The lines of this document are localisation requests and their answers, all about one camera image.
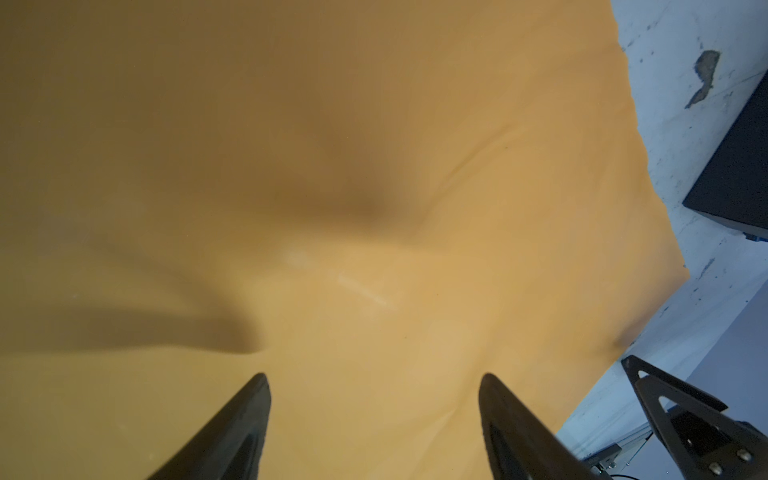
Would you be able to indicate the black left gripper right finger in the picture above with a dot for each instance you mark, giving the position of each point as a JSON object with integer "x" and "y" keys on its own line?
{"x": 517, "y": 444}

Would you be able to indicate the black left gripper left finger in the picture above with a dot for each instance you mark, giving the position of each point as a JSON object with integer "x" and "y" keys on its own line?
{"x": 230, "y": 445}

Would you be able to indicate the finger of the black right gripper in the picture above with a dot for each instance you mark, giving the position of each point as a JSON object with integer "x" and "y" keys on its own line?
{"x": 692, "y": 425}

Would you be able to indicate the dark navy gift box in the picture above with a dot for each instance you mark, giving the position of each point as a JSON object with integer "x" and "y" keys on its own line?
{"x": 732, "y": 188}

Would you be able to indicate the orange wrapping paper sheet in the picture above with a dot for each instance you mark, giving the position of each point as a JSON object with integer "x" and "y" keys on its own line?
{"x": 372, "y": 202}

